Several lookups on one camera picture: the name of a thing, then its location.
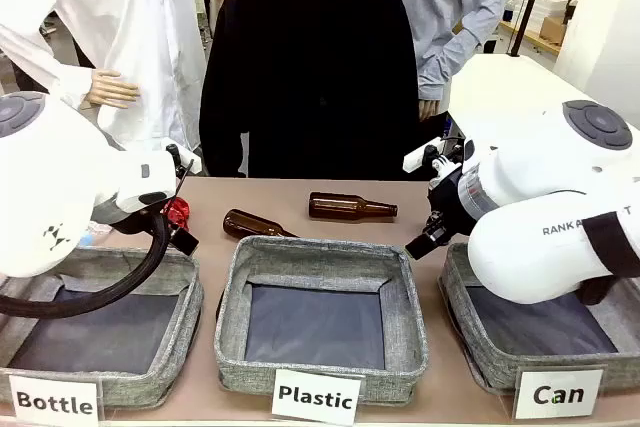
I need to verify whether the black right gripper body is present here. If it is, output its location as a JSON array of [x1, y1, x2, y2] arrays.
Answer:
[[424, 166, 477, 248]]

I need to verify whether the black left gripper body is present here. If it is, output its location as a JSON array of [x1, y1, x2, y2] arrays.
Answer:
[[115, 204, 174, 237]]

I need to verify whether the crushed red can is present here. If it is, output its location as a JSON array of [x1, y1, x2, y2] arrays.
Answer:
[[163, 196, 192, 232]]

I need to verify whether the clear plastic water bottle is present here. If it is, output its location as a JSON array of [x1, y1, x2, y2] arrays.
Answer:
[[77, 221, 115, 249]]

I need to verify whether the brown glass bottle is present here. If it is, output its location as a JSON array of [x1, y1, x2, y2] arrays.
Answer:
[[222, 208, 301, 240], [308, 191, 400, 222]]

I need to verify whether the grey basket labelled Bottle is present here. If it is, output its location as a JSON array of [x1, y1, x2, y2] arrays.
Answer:
[[0, 245, 205, 411]]

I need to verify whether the grey basket labelled Plastic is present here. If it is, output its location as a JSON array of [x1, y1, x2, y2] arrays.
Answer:
[[213, 235, 430, 406]]

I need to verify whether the grey basket labelled Can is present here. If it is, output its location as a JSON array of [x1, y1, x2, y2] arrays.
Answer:
[[438, 241, 640, 396]]

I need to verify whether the white Can label card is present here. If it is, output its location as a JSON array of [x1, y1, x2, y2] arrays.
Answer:
[[513, 368, 605, 421]]

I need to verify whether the hand of blue shirt mannequin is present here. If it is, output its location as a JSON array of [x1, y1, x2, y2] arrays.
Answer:
[[418, 99, 441, 123]]

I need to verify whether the white side table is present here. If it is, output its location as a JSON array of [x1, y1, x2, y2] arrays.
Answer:
[[447, 52, 576, 118]]

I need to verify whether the mannequin hand on hip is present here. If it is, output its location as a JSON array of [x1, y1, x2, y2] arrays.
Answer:
[[89, 69, 141, 109]]

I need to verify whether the wooden shelf board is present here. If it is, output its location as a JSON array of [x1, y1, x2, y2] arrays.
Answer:
[[499, 20, 561, 56]]

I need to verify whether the white Plastic label card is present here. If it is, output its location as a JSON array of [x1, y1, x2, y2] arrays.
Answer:
[[271, 368, 362, 426]]

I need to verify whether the person in black shirt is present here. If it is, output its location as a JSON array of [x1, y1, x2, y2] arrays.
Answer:
[[198, 0, 420, 179]]

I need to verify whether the white Bottle label card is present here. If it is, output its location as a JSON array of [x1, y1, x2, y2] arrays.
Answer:
[[8, 373, 101, 422]]

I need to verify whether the mannequin in light blue shirt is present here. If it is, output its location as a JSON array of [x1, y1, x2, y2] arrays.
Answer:
[[374, 0, 511, 103]]

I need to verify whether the cardboard box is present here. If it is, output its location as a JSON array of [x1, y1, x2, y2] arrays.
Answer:
[[539, 16, 569, 46]]

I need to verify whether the mannequin in white shirt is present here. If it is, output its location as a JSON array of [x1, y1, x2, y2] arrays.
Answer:
[[0, 0, 209, 153]]

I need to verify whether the black stand pole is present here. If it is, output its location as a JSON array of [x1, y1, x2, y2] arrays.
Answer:
[[508, 0, 545, 59]]

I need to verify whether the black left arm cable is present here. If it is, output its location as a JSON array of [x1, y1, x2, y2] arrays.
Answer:
[[0, 211, 174, 319]]

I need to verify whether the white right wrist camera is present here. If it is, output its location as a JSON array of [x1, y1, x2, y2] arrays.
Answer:
[[402, 136, 447, 173]]

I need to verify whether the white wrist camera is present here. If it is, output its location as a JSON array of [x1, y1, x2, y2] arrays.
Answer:
[[402, 136, 447, 173], [164, 143, 203, 179]]

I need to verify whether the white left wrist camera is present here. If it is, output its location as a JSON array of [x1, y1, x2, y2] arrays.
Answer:
[[164, 143, 203, 179]]

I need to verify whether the black right arm cable sleeve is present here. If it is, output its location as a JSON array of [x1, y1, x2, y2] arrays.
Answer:
[[574, 211, 640, 306]]

